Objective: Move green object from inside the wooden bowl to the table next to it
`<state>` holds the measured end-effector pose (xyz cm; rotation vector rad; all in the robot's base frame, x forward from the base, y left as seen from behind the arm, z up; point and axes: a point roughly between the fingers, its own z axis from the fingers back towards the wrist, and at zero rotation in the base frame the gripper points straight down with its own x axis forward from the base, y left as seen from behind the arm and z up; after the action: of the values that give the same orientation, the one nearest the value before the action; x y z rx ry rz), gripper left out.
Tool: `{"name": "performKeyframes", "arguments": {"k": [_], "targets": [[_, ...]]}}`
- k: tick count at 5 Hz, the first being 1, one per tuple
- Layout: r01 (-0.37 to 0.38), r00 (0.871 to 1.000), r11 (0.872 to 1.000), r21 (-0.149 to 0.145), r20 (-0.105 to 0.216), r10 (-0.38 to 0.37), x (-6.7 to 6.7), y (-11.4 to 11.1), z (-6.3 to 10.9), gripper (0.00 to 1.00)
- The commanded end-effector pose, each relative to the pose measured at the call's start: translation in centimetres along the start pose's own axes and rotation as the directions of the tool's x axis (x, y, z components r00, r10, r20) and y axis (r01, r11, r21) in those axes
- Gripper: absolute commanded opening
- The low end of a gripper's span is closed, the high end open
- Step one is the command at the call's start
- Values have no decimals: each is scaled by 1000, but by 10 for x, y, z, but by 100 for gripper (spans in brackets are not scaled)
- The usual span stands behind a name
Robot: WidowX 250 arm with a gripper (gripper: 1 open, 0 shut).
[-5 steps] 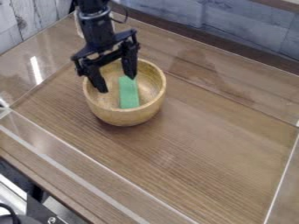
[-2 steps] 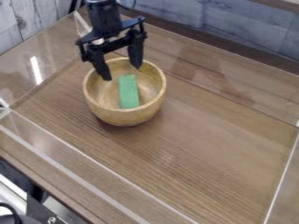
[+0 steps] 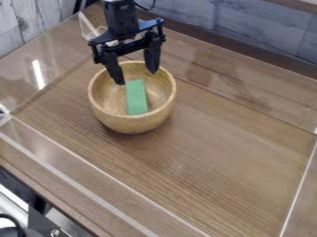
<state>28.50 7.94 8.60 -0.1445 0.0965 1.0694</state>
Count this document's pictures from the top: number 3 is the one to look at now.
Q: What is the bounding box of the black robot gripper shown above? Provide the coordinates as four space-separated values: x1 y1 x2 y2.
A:
89 0 166 85

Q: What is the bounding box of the round wooden bowl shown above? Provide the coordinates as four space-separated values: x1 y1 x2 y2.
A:
89 61 177 134

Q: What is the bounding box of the black cable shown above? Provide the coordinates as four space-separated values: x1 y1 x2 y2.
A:
0 213 26 237

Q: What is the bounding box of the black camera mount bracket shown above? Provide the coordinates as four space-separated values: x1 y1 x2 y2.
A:
26 206 73 237

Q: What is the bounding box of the green rectangular block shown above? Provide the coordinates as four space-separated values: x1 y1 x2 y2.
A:
126 79 149 116

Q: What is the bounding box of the clear acrylic corner bracket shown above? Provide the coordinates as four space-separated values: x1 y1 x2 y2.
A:
78 11 107 41

